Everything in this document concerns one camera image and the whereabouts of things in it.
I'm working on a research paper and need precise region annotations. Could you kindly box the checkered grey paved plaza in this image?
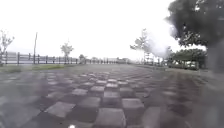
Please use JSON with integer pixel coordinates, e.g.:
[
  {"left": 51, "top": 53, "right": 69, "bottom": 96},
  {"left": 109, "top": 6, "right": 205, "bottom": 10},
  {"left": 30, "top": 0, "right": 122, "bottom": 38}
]
[{"left": 0, "top": 63, "right": 224, "bottom": 128}]

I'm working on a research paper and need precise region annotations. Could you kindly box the small tree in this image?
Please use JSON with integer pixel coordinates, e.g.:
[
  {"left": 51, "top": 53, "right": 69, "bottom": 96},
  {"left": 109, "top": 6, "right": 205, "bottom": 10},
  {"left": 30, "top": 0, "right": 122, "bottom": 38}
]
[
  {"left": 60, "top": 41, "right": 75, "bottom": 64},
  {"left": 129, "top": 28, "right": 153, "bottom": 64},
  {"left": 0, "top": 29, "right": 15, "bottom": 64}
]

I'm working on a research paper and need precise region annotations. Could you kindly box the grass strip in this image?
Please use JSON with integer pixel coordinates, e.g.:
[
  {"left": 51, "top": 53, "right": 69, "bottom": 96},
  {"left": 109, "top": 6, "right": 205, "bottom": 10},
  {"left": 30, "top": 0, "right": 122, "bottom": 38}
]
[{"left": 0, "top": 63, "right": 78, "bottom": 74}]

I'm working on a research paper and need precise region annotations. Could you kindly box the green hedge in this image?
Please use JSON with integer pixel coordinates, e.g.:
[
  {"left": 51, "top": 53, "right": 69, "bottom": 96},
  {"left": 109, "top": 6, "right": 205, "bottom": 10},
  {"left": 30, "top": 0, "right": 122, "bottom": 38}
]
[{"left": 166, "top": 48, "right": 208, "bottom": 71}]

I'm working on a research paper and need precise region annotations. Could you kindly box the pole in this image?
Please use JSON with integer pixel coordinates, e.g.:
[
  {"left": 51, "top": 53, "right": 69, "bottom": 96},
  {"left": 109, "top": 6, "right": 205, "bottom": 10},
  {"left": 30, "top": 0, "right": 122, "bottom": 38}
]
[{"left": 32, "top": 31, "right": 39, "bottom": 64}]

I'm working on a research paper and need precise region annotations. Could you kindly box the large dark tree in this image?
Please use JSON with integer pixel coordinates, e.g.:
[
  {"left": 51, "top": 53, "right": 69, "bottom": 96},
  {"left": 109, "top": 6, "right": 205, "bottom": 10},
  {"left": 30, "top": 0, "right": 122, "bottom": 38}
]
[{"left": 164, "top": 0, "right": 224, "bottom": 73}]

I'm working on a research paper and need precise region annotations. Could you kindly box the rail fence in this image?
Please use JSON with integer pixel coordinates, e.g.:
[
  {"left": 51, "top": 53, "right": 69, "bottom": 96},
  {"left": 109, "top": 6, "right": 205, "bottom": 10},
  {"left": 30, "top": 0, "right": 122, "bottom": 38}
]
[{"left": 0, "top": 50, "right": 130, "bottom": 66}]

